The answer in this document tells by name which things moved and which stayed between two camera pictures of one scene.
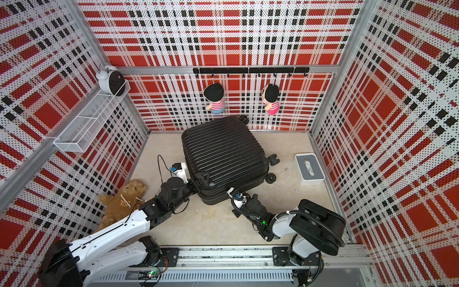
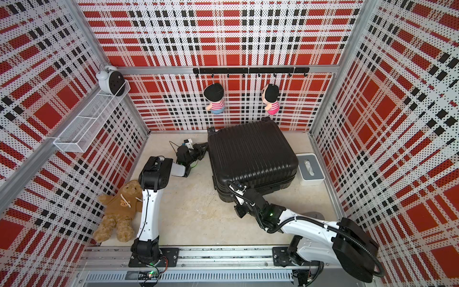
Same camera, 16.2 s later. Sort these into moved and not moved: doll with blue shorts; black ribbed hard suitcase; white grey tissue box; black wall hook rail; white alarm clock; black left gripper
Moved: black ribbed hard suitcase; black left gripper
Not moved: white grey tissue box; black wall hook rail; white alarm clock; doll with blue shorts
